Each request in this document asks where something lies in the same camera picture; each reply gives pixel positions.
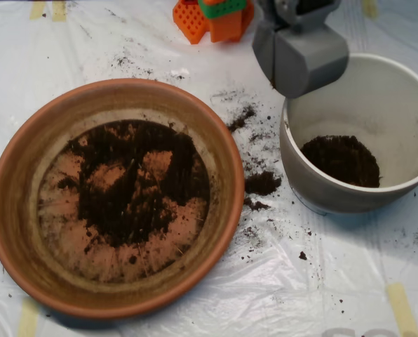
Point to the grey gripper black servo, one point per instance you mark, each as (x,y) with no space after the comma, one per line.
(301,60)

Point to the dark soil heap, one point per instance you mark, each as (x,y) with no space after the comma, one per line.
(342,161)

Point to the dark soil pile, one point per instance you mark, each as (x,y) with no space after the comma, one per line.
(149,203)

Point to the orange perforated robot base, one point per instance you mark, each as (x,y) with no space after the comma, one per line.
(226,29)

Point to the elongated spilled soil clump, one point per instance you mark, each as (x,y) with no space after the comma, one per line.
(240,121)

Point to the large spilled soil clump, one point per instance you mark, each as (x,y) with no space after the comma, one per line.
(263,182)

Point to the white ceramic pot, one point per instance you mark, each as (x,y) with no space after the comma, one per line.
(335,200)

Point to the flat spilled soil clump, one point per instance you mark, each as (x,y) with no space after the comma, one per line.
(256,205)

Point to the tiny spilled soil clod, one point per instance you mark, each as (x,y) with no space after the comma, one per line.
(303,255)

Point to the terracotta clay bowl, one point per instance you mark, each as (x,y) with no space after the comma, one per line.
(19,210)

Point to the beige masking tape strip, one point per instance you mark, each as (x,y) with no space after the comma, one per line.
(28,319)
(37,10)
(402,309)
(59,11)
(370,8)

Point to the clear plastic cover sheet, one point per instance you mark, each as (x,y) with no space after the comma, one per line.
(300,288)

